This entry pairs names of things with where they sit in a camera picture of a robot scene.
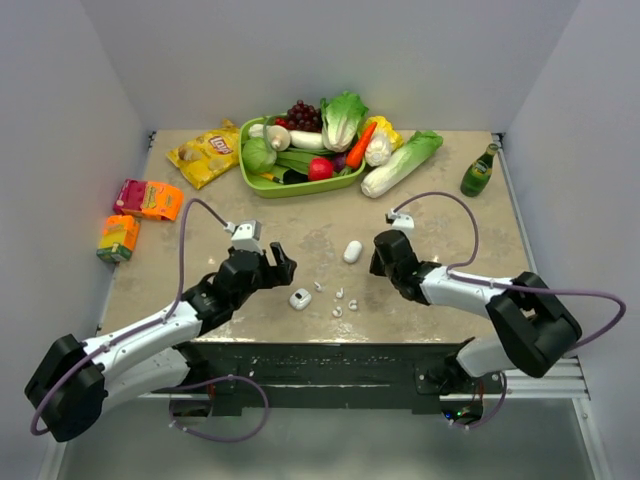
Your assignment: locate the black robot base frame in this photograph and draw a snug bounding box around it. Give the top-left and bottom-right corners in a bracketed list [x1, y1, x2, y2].
[177, 341, 501, 416]

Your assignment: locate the pink orange snack pack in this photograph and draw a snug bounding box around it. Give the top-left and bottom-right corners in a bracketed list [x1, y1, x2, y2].
[113, 179, 184, 221]

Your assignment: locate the yellow Lays chips bag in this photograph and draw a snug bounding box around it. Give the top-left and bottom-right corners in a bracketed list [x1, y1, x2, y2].
[166, 119, 240, 190]

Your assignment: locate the white oval charging case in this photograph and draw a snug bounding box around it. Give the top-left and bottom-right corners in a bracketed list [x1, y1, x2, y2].
[342, 240, 363, 264]

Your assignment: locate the white daikon radish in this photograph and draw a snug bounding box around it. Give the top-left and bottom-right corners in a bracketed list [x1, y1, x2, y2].
[289, 130, 324, 150]

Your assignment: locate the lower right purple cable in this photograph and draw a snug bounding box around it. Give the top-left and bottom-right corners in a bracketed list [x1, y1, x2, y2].
[447, 372, 509, 431]

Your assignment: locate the green lettuce head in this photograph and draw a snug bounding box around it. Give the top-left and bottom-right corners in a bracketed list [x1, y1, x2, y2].
[320, 91, 369, 152]

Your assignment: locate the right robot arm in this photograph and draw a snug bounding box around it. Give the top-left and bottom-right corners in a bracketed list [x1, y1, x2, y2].
[370, 230, 582, 395]

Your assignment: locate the purple onion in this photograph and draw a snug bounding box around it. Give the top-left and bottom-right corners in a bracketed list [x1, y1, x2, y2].
[331, 152, 348, 173]

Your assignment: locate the small white open case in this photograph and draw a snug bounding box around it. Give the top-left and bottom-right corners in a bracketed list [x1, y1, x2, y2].
[289, 288, 312, 311]

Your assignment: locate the large napa cabbage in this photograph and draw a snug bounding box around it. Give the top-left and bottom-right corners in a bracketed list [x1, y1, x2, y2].
[361, 131, 444, 199]

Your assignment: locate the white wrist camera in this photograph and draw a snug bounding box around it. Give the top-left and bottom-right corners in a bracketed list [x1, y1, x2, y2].
[385, 210, 415, 238]
[224, 220, 262, 254]

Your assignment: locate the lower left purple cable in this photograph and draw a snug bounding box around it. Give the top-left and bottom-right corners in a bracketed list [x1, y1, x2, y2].
[168, 374, 270, 444]

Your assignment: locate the orange carrot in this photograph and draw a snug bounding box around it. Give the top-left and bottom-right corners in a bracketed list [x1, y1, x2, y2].
[345, 122, 377, 170]

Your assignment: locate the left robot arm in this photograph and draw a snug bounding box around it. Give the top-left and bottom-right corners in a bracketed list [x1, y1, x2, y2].
[24, 242, 297, 442]

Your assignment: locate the green glass bottle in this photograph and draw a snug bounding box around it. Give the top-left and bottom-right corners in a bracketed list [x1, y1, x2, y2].
[460, 143, 499, 197]

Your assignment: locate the green plastic tray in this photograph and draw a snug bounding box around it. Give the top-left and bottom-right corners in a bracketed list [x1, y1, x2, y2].
[238, 117, 365, 199]

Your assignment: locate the orange green juice box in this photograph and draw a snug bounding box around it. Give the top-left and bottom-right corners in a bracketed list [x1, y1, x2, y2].
[96, 215, 140, 263]

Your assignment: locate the beige mushroom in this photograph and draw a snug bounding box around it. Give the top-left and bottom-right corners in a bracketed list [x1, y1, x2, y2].
[263, 125, 291, 152]

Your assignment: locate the round green cabbage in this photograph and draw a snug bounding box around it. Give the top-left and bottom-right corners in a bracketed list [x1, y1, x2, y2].
[241, 137, 277, 174]

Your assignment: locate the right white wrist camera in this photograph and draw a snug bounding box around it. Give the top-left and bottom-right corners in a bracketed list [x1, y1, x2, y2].
[385, 210, 415, 238]

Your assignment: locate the purple grapes bunch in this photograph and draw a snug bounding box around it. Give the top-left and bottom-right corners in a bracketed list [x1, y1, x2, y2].
[284, 100, 323, 133]

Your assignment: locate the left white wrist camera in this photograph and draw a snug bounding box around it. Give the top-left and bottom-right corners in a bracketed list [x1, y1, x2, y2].
[224, 220, 262, 254]

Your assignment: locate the dark green leafy vegetable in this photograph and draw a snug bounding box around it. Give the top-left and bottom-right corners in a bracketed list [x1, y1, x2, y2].
[275, 150, 323, 181]

